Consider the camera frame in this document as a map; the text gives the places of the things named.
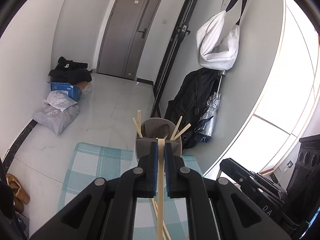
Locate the wooden chopstick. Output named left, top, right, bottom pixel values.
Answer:
left=137, top=110, right=142, bottom=129
left=170, top=116, right=183, bottom=140
left=132, top=118, right=143, bottom=138
left=163, top=220, right=172, bottom=240
left=157, top=139, right=165, bottom=240
left=151, top=198, right=165, bottom=240
left=171, top=124, right=191, bottom=140

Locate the blue cardboard box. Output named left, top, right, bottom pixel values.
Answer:
left=50, top=82, right=81, bottom=101

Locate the white plastic parcel bag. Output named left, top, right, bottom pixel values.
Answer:
left=44, top=90, right=77, bottom=112

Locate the grey door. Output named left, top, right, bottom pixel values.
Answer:
left=97, top=0, right=161, bottom=80

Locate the silver folded umbrella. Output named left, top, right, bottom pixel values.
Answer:
left=194, top=70, right=226, bottom=143

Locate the wooden chopstick on mat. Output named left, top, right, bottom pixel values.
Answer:
left=163, top=220, right=172, bottom=240
left=151, top=198, right=165, bottom=240

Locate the wooden chopstick in holder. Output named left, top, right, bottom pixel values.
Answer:
left=170, top=116, right=183, bottom=140
left=137, top=110, right=142, bottom=129
left=171, top=124, right=191, bottom=140
left=132, top=118, right=143, bottom=138

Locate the metal spoon in holder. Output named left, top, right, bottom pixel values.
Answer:
left=153, top=124, right=170, bottom=139

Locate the blue jordan shoe box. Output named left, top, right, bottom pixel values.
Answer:
left=14, top=211, right=30, bottom=239

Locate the black backpack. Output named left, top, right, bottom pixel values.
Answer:
left=164, top=68, right=219, bottom=149

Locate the white hanging bag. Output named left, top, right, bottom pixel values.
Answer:
left=196, top=0, right=247, bottom=71

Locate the white grey utensil holder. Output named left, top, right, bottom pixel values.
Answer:
left=134, top=117, right=183, bottom=188

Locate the black clothes pile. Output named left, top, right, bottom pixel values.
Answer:
left=48, top=56, right=92, bottom=85

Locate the grey plastic parcel bag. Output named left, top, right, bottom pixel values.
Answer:
left=32, top=105, right=79, bottom=135

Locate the black tripod stand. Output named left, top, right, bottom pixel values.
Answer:
left=150, top=0, right=198, bottom=118

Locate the teal plaid table mat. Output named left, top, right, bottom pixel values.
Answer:
left=57, top=142, right=189, bottom=239

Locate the brown shoe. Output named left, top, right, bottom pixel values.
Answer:
left=6, top=173, right=30, bottom=213

